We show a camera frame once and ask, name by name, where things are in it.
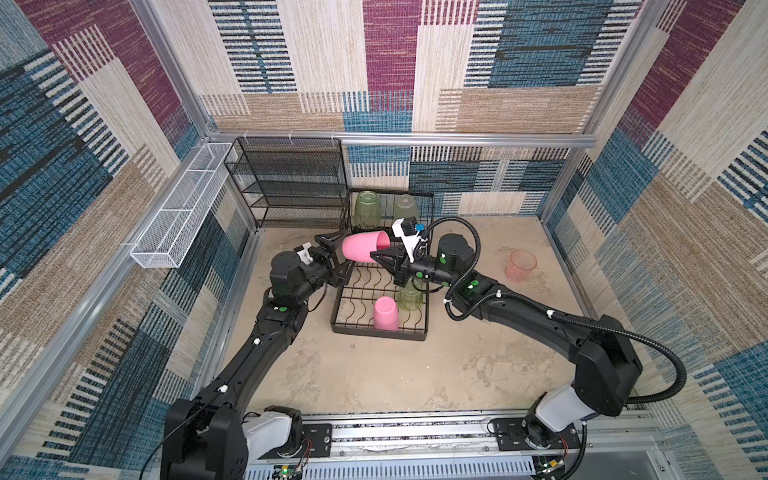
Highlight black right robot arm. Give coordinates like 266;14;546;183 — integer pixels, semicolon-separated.
371;234;642;449

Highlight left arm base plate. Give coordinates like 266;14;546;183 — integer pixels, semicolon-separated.
286;423;333;459

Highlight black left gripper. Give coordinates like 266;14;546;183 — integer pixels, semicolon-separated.
293;231;353;308

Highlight clear pink cup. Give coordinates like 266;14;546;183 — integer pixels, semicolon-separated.
505;249;538;282

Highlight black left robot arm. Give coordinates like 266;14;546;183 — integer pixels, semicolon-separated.
159;230;351;479

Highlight black mesh shelf rack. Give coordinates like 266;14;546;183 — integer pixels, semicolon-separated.
224;137;350;231

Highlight opaque pink cup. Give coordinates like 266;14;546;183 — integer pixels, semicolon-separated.
373;296;400;332

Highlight white wire mesh basket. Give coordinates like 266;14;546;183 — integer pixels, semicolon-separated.
130;143;232;269

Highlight black corrugated cable conduit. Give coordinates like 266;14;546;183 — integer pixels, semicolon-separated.
419;215;688;480

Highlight aluminium front rail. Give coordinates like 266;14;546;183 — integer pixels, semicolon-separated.
155;410;667;480

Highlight pale frosted green cup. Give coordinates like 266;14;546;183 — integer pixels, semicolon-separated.
393;194;420;220

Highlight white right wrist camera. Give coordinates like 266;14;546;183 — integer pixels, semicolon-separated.
391;216;427;263

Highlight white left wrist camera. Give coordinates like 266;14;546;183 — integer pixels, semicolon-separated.
294;242;314;265

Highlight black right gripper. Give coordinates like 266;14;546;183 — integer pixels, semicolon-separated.
370;244;456;288

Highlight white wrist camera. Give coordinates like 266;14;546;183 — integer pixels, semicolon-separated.
294;242;314;265
391;216;427;263

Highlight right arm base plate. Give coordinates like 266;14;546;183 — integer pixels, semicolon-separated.
487;417;581;452

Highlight black two-tier dish rack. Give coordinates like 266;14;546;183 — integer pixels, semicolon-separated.
330;187;435;341

